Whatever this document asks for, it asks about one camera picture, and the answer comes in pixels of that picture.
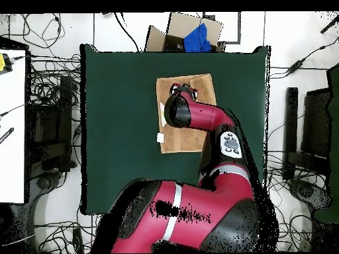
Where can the tan terry towel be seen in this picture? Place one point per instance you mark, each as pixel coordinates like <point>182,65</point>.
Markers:
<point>180,140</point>

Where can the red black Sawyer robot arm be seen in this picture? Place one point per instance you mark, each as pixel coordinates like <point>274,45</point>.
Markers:
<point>212,206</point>

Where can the black flat strip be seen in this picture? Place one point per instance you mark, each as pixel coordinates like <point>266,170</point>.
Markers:
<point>7,134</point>

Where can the blue garment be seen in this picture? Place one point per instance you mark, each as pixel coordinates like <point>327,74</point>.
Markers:
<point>197,39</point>

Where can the open cardboard box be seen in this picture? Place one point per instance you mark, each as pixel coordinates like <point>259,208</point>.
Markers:
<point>180,25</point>

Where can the dark green table cloth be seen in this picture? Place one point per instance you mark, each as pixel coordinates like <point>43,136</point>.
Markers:
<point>334,158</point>
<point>119,132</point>

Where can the black equipment stand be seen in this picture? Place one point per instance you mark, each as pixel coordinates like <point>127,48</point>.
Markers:
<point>50,127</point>
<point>291,119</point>

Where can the black rod-shaped object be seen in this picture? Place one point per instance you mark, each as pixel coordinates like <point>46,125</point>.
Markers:
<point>329,25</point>

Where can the black chair base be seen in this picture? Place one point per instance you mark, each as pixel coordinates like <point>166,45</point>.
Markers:
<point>304,190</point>
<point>45,182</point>

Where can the yellow and black tool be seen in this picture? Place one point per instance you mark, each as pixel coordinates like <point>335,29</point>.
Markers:
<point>1,63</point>

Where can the black power strip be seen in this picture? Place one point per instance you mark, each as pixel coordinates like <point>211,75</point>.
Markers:
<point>78,240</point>

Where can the white desk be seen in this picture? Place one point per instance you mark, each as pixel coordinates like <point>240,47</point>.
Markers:
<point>12,164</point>

